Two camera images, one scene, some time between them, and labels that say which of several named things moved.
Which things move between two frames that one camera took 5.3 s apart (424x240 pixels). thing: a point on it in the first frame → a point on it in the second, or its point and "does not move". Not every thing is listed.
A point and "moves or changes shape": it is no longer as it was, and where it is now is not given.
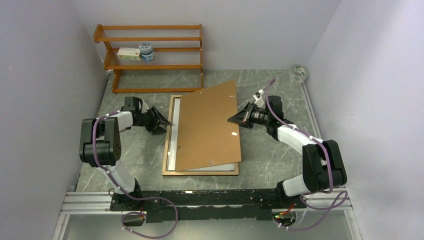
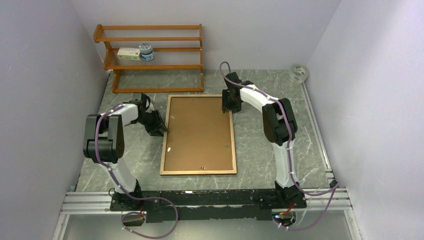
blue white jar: [146, 51] does not move
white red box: [129, 53] does not move
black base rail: [160, 206] does not move
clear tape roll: [298, 73] does not move
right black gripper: [243, 118] → [226, 105]
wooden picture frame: [165, 165] → [223, 172]
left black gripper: [157, 119] does not move
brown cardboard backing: [205, 137] moves or changes shape
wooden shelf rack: [153, 58] does not move
